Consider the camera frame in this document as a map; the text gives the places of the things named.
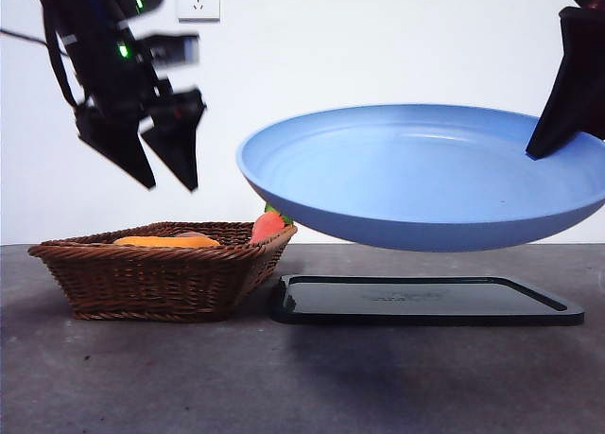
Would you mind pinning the orange toy carrot green leaves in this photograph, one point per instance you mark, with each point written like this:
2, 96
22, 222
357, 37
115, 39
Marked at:
267, 225

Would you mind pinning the yellow toy corn cob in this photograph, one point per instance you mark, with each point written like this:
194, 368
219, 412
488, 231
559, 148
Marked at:
160, 241

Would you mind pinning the brown wicker basket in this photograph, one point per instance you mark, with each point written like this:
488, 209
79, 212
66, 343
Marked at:
142, 282

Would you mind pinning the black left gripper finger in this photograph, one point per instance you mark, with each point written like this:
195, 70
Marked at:
120, 145
177, 141

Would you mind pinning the black rectangular tray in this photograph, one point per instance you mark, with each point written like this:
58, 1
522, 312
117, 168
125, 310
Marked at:
425, 306

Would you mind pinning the blue round plate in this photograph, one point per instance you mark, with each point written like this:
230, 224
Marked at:
402, 169

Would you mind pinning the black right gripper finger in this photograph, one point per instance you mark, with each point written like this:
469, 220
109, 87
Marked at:
574, 74

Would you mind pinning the white wall outlet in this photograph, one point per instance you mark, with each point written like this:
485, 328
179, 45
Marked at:
198, 1

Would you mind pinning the tan egg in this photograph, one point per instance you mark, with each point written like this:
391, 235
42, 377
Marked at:
191, 235

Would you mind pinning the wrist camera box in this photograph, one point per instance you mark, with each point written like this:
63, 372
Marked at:
175, 48

